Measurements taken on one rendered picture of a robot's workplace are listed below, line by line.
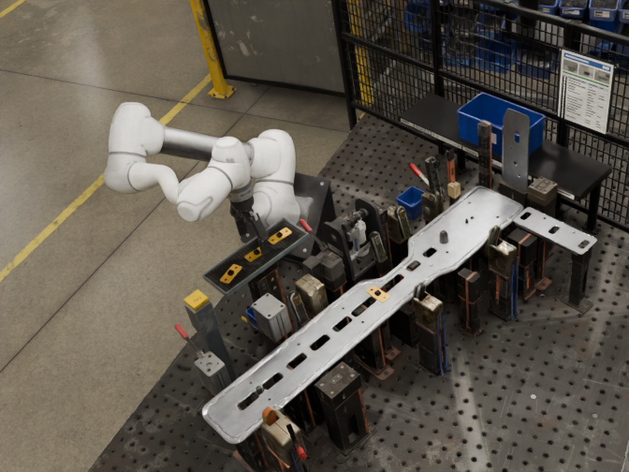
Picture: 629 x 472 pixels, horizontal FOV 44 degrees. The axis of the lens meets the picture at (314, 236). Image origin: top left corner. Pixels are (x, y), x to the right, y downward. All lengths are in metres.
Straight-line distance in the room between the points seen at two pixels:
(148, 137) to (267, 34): 2.58
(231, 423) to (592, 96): 1.70
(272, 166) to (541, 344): 1.20
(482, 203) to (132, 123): 1.31
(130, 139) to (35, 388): 1.79
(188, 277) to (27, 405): 1.06
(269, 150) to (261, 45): 2.39
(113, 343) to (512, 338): 2.17
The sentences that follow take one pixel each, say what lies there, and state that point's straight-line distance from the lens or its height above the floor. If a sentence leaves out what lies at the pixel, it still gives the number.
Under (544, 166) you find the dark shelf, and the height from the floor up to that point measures 1.03.
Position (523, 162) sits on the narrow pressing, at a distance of 2.93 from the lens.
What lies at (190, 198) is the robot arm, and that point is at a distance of 2.26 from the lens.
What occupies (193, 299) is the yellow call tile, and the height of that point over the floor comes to 1.16.
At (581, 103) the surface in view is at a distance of 3.03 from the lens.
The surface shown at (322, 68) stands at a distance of 5.22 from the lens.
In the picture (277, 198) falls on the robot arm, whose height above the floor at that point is 1.06.
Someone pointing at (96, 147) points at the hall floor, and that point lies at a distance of 5.69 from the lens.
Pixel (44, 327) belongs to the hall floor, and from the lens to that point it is 4.48.
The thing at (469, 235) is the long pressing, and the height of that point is 1.00.
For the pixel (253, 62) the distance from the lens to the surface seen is 5.50.
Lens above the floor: 2.93
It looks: 42 degrees down
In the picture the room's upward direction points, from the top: 12 degrees counter-clockwise
